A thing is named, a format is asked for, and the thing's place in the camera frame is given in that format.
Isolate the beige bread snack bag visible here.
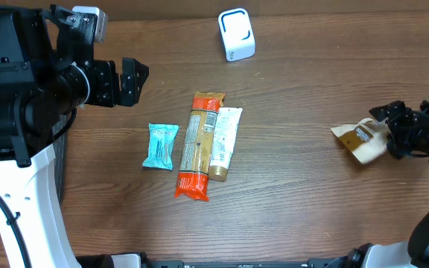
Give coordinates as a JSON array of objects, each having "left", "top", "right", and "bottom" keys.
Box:
[{"left": 331, "top": 118, "right": 389, "bottom": 165}]

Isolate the light blue snack packet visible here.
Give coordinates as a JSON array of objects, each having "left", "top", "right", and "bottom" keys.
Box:
[{"left": 142, "top": 124, "right": 179, "bottom": 170}]

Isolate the white cream tube brown cap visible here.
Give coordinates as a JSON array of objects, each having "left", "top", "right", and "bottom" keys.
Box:
[{"left": 209, "top": 107, "right": 243, "bottom": 182}]

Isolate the orange spaghetti pack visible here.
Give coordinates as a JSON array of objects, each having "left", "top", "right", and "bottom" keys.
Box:
[{"left": 174, "top": 92, "right": 226, "bottom": 201}]

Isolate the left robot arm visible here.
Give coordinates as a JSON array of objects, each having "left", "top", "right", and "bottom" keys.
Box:
[{"left": 0, "top": 5, "right": 149, "bottom": 268}]

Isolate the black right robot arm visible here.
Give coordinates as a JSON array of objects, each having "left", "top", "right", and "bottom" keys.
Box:
[{"left": 328, "top": 100, "right": 429, "bottom": 268}]

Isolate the white barcode scanner stand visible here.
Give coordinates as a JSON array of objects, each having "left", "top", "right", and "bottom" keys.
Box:
[{"left": 217, "top": 7, "right": 255, "bottom": 62}]

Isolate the brown cardboard back panel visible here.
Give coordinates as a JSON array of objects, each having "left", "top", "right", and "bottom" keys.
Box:
[{"left": 97, "top": 0, "right": 429, "bottom": 20}]

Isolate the grey plastic mesh basket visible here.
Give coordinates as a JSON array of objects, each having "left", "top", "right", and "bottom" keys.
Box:
[{"left": 54, "top": 133, "right": 68, "bottom": 203}]

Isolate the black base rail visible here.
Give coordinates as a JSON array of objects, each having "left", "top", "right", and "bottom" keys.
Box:
[{"left": 142, "top": 257, "right": 346, "bottom": 268}]

